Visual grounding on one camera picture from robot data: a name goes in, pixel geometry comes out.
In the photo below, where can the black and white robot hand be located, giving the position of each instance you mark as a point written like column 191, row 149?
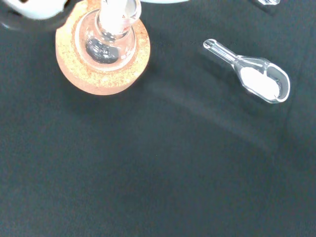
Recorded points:
column 37, row 10

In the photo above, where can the glass round-bottom flask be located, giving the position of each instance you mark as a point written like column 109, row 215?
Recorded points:
column 106, row 53

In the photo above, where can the glass weighing funnel with powder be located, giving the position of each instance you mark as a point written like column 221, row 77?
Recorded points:
column 256, row 81

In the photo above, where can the clear acrylic funnel stand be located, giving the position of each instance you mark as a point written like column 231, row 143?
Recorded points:
column 269, row 2

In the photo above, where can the black cloth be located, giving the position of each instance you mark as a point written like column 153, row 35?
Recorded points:
column 148, row 160

